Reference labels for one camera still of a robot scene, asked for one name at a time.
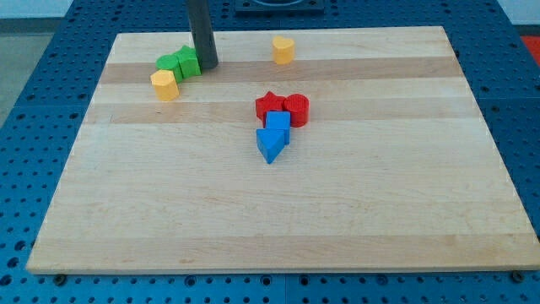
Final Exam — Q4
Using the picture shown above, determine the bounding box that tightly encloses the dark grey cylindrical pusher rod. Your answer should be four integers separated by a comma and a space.
186, 0, 219, 70

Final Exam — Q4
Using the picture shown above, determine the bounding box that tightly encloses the yellow heart block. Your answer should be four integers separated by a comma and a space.
272, 35, 295, 65

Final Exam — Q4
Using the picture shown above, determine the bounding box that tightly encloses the green star block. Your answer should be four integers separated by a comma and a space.
173, 46, 202, 79

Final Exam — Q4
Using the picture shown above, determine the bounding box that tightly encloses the light wooden board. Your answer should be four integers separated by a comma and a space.
26, 26, 539, 274

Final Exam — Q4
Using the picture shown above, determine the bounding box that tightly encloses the red circle block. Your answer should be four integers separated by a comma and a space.
283, 94, 310, 128

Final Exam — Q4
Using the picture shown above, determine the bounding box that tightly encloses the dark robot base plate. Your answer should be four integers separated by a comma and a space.
233, 0, 325, 16

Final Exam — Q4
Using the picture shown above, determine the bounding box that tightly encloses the blue square block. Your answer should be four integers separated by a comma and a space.
265, 111, 291, 145

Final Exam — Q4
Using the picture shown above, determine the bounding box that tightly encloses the yellow hexagon block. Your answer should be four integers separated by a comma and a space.
150, 69, 180, 101

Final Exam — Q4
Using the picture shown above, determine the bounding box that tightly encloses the blue triangle block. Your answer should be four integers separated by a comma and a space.
256, 128, 285, 164

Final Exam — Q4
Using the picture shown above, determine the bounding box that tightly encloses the green circle block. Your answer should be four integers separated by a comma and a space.
155, 54, 183, 84

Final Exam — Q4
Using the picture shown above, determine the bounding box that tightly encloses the red star block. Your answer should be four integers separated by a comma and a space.
255, 91, 286, 127

